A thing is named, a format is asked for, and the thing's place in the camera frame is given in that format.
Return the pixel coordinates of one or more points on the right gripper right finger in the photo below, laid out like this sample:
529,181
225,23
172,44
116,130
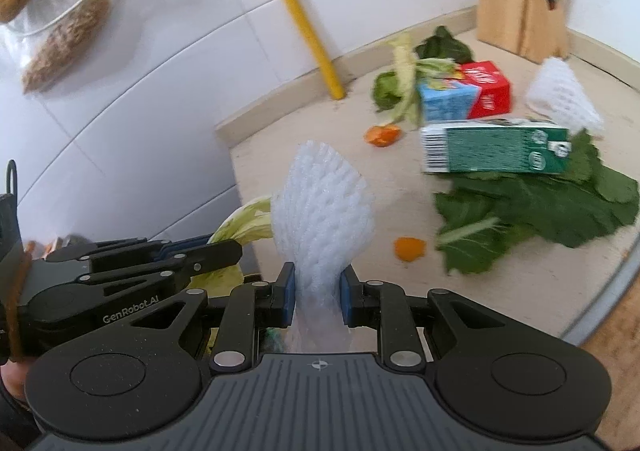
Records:
383,307

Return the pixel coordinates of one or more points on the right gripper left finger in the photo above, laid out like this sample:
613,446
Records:
243,318

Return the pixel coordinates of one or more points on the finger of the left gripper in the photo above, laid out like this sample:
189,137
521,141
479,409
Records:
140,244
118,265

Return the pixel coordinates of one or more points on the yellow cabbage leaves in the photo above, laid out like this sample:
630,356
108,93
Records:
249,223

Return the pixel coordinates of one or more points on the white foam net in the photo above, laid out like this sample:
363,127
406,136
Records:
556,93
321,220

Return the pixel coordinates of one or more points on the large dark green leaves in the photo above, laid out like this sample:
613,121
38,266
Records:
487,213

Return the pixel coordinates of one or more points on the green white milk carton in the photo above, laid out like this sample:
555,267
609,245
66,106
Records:
501,146

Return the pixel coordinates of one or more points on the blue drink carton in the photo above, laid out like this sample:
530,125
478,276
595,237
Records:
452,102

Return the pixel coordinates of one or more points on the red drink carton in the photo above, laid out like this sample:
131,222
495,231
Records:
493,92

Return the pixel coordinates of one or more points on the orange peel piece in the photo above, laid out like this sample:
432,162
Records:
408,249
383,136

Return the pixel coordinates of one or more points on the wooden cutting board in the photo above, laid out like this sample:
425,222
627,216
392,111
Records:
608,328

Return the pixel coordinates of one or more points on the dark green leafy vegetable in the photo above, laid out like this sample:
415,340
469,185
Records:
436,60

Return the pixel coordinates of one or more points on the yellow gas pipe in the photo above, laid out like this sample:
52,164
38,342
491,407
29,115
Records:
318,51

